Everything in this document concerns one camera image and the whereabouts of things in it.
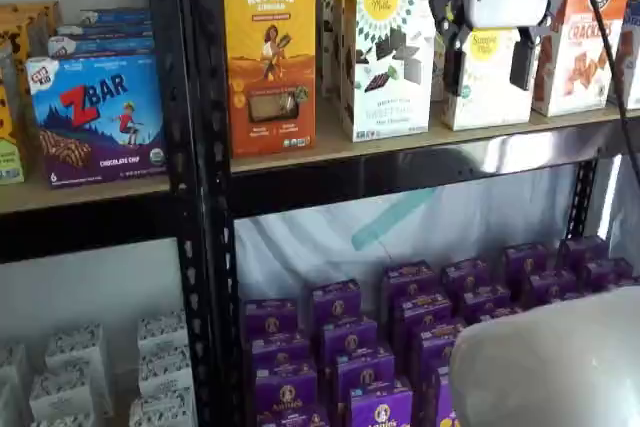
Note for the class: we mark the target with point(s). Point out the small white yellow-label box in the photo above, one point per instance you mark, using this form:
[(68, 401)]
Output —
[(438, 67), (492, 92)]

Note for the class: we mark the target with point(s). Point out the orange white crackers box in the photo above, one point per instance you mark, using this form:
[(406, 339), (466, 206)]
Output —
[(575, 67)]

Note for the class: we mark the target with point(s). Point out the white mint chocolate cookie box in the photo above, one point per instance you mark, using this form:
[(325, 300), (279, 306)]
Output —
[(338, 37), (395, 72), (327, 27)]

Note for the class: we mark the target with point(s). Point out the wooden shelf board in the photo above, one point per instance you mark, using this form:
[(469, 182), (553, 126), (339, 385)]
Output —
[(75, 197), (380, 152)]

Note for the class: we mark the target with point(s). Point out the blue white crackers box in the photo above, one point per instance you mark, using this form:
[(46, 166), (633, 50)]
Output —
[(631, 62)]

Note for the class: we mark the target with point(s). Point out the purple Annie's box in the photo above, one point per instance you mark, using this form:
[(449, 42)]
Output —
[(435, 339), (422, 312), (385, 409), (270, 319), (280, 354), (365, 377), (582, 252), (286, 389), (435, 387), (465, 277), (407, 279), (607, 274), (525, 262), (485, 299), (336, 304), (348, 344), (290, 417), (552, 289)]

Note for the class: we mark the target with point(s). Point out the orange Revival box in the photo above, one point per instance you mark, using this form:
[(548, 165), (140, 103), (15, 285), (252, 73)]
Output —
[(272, 67)]

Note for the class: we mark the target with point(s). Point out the blue ZBar box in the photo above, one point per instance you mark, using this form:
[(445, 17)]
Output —
[(117, 15), (105, 30), (105, 46), (100, 122)]

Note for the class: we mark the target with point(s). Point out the white patterned box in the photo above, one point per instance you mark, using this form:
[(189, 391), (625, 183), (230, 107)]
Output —
[(165, 372), (80, 357), (162, 332), (162, 409), (60, 397)]

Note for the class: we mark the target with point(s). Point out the yellow brown spotted box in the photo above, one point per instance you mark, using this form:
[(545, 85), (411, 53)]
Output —
[(12, 52), (35, 22)]

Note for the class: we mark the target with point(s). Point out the yellow green snack box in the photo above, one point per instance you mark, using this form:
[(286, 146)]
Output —
[(9, 147)]

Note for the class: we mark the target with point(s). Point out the teal tape strip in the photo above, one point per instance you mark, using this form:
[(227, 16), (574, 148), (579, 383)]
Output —
[(370, 232)]

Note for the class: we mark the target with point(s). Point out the white robot body part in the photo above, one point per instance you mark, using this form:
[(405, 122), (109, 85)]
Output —
[(550, 362)]

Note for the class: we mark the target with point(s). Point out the black metal shelf frame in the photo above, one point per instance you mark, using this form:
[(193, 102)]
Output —
[(215, 147), (172, 97)]

